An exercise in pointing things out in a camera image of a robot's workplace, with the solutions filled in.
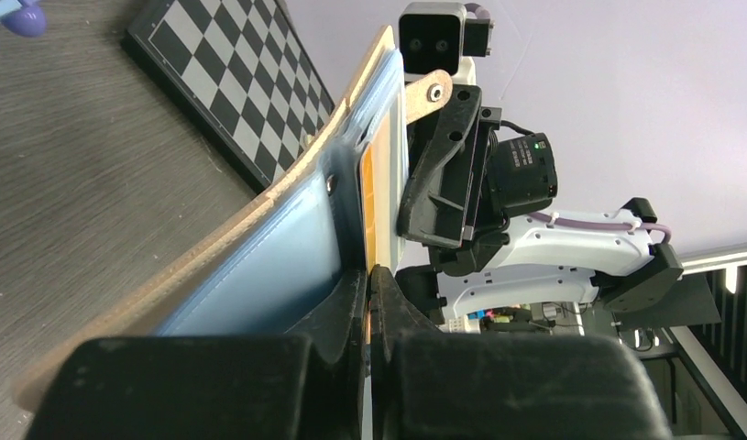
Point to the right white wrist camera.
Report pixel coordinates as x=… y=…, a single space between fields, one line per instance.
x=445 y=36

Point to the blue three-compartment organizer tray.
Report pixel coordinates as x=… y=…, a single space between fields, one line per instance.
x=24 y=18

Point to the beige leather card holder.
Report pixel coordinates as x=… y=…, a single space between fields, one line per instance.
x=273 y=261

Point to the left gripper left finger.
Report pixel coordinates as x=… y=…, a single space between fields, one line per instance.
x=306 y=383

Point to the black and white chessboard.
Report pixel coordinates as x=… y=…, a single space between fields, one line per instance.
x=238 y=71

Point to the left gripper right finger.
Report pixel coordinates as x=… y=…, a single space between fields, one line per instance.
x=428 y=384

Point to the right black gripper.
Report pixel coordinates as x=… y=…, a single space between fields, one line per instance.
x=514 y=172

